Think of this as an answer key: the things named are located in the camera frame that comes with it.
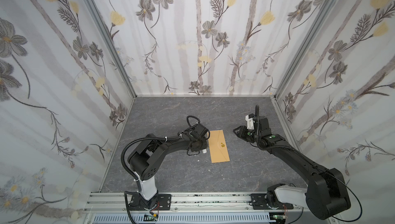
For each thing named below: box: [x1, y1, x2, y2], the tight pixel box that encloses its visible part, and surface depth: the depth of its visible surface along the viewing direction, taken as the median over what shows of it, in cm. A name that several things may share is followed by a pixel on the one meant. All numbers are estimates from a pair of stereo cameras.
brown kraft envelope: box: [208, 129, 230, 164], surface depth 95 cm
